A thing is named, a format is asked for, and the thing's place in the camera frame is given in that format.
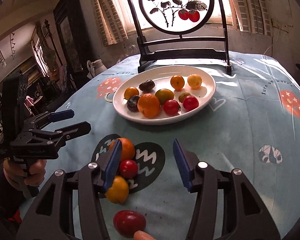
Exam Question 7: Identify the dark red apple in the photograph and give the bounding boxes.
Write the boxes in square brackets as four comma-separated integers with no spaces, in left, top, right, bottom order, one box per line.
[113,210,147,238]

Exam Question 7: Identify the large dark purple mangosteen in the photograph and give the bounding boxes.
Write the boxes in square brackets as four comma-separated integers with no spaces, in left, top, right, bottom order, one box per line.
[127,95,141,113]

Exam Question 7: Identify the large orange mandarin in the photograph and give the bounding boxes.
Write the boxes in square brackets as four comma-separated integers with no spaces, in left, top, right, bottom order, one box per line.
[137,93,161,119]

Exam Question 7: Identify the greenish yellow tangerine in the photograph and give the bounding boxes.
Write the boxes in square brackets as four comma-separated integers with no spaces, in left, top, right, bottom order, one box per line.
[155,88,174,105]

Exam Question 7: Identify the small red cherry tomato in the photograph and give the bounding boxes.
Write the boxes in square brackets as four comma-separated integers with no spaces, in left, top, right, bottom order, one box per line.
[163,100,181,115]

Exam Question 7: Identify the small yellow kumquat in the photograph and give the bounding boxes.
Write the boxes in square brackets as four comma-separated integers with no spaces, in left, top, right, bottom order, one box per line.
[178,92,191,103]

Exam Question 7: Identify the yellow spotted round fruit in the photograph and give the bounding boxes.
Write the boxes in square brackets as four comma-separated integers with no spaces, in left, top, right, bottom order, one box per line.
[187,74,202,89]

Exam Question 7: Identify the person's left hand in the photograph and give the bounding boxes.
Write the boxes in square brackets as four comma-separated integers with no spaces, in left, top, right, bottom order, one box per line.
[3,159,47,191]

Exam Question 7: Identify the person's right hand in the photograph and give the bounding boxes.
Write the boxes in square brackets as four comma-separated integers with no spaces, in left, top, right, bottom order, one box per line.
[133,231,155,240]

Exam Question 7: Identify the orange mandarin with stem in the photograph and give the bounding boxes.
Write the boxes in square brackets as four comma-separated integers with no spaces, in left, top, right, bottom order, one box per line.
[118,138,135,161]

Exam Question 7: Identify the red cherry tomato on table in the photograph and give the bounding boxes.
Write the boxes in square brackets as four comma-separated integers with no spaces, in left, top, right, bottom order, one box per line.
[119,159,138,179]

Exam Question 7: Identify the light blue patterned tablecloth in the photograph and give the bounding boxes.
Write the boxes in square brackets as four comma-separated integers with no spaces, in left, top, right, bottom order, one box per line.
[46,52,300,239]

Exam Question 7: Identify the dark framed picture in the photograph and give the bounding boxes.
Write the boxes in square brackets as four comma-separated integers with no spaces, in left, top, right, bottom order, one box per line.
[53,0,93,87]

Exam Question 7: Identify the left checked curtain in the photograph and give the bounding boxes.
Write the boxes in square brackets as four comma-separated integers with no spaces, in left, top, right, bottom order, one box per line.
[91,0,128,47]

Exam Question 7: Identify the checked curtain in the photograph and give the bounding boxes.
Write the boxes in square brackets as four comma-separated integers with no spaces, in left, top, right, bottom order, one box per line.
[229,0,273,36]
[91,0,128,47]

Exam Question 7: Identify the white oval plate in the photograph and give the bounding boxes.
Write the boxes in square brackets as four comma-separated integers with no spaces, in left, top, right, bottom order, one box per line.
[113,66,216,125]

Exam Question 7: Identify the round painted screen on stand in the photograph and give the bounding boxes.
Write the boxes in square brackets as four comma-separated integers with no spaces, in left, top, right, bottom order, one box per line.
[127,0,231,75]

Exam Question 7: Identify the right checked curtain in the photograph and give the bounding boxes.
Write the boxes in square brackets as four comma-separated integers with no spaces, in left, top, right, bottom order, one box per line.
[229,0,273,36]

